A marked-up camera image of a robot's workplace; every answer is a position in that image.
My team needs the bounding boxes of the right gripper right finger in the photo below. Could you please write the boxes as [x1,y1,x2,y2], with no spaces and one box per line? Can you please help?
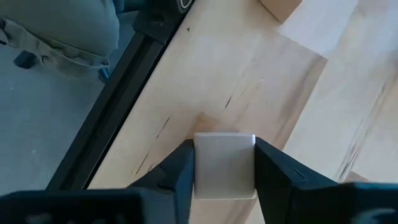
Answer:
[254,136,340,224]

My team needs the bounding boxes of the black aluminium table frame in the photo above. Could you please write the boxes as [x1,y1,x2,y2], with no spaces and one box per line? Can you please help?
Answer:
[46,18,190,191]

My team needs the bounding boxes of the grey-green backpack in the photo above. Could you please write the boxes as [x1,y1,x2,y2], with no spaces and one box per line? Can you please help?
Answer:
[0,0,121,82]

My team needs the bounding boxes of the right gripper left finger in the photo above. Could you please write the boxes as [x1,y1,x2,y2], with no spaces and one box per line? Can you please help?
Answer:
[127,139,196,224]

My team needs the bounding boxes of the natural wooden cube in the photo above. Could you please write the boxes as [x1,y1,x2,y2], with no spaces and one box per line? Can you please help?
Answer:
[193,132,257,200]
[259,0,303,23]

